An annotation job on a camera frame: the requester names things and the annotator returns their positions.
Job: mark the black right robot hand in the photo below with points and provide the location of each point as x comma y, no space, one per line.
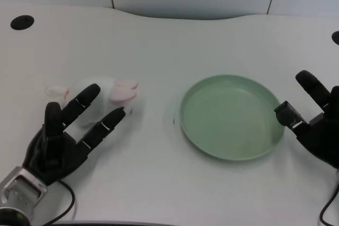
321,133

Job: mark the white rabbit doll pink ears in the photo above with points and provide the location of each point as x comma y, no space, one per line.
106,96

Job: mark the green round plate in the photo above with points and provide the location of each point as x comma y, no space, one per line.
230,117

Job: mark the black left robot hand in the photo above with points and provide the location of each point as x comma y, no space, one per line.
57,154

